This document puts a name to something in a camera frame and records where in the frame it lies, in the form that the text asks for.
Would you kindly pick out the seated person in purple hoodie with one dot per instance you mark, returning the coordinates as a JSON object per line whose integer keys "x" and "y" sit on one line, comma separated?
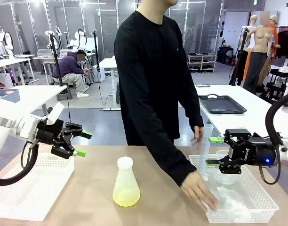
{"x": 68, "y": 68}

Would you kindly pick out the clear plastic flask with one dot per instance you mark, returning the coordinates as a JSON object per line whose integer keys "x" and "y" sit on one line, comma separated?
{"x": 231, "y": 200}

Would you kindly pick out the white table with blue box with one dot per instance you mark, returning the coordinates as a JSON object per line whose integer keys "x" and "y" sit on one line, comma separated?
{"x": 33, "y": 93}

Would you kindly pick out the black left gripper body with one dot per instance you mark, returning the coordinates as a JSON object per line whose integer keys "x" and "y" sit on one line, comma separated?
{"x": 51, "y": 134}

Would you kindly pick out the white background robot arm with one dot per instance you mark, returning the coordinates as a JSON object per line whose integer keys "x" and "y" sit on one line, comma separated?
{"x": 78, "y": 38}
{"x": 8, "y": 44}
{"x": 57, "y": 30}

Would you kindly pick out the white mannequin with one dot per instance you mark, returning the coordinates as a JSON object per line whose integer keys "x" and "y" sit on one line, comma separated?
{"x": 253, "y": 22}

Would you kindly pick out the clear plastic beaker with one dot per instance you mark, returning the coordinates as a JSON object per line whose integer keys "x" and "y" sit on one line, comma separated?
{"x": 226, "y": 179}

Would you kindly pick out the black utility cart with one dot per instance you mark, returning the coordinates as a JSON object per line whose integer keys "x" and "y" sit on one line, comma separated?
{"x": 275, "y": 82}

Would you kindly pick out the long white table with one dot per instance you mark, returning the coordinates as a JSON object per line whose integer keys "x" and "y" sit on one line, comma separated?
{"x": 252, "y": 117}

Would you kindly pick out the mannequin with orange garment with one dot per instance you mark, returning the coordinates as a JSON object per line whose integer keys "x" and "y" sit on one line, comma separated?
{"x": 273, "y": 30}

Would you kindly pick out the black camera tripod pole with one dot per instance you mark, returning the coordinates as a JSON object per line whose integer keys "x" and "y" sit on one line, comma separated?
{"x": 56, "y": 58}
{"x": 240, "y": 56}
{"x": 96, "y": 51}

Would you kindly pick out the bare mannequin with grey trousers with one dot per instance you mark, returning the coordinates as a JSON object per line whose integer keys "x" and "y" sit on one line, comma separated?
{"x": 261, "y": 37}

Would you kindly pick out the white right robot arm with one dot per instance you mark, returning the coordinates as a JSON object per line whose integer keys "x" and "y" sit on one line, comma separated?
{"x": 287, "y": 153}

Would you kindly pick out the person's right forearm black sleeve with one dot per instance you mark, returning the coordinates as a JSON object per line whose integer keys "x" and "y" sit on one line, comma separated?
{"x": 162, "y": 153}

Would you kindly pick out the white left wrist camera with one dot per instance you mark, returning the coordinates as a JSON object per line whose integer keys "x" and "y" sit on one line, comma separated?
{"x": 55, "y": 113}

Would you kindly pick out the black plastic tray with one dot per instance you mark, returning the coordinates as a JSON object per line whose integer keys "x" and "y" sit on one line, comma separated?
{"x": 221, "y": 104}

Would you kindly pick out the wooden shoe rack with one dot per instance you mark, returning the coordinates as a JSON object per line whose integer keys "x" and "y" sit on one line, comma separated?
{"x": 201, "y": 63}

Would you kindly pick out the translucent plastic conical flask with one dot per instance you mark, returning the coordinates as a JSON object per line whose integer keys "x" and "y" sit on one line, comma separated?
{"x": 126, "y": 188}

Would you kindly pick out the white background desk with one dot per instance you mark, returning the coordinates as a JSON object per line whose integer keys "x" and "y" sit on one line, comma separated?
{"x": 7, "y": 62}

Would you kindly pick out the blue box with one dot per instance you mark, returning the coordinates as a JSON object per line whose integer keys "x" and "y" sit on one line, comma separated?
{"x": 5, "y": 95}

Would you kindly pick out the person's left forearm black sleeve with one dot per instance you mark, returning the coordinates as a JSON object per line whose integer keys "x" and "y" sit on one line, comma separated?
{"x": 195, "y": 113}

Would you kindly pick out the dark bags pile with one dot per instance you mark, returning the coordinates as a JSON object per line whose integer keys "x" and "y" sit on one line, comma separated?
{"x": 225, "y": 55}

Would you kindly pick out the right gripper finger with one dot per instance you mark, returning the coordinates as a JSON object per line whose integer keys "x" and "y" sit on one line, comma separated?
{"x": 229, "y": 166}
{"x": 238, "y": 136}

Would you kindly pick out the black garment on rack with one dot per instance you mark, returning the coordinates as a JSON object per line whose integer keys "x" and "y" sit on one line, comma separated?
{"x": 285, "y": 44}

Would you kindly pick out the person's torso in black shirt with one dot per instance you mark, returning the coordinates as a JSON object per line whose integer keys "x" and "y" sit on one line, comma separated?
{"x": 146, "y": 70}

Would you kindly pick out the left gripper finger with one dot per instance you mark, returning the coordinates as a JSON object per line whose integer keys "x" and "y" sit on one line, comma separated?
{"x": 64, "y": 150}
{"x": 75, "y": 131}

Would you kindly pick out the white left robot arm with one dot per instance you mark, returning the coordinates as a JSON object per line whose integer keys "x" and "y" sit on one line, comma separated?
{"x": 7, "y": 127}

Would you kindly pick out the clear plastic graduated cylinder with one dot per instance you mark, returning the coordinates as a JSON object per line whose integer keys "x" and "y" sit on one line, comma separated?
{"x": 205, "y": 150}

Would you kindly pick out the white standing desk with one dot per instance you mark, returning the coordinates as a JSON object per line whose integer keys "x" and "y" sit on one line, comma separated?
{"x": 108, "y": 63}

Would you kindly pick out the person's right hand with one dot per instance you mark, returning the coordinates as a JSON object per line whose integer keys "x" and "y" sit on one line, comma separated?
{"x": 198, "y": 188}

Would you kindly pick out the white perforated plastic basket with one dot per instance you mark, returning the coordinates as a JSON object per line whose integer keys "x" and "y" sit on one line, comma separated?
{"x": 40, "y": 188}
{"x": 259, "y": 195}

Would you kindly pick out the person's left hand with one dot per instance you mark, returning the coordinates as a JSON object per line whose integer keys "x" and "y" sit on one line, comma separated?
{"x": 198, "y": 134}

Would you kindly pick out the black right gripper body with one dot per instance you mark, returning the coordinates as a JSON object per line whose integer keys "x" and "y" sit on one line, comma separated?
{"x": 257, "y": 153}

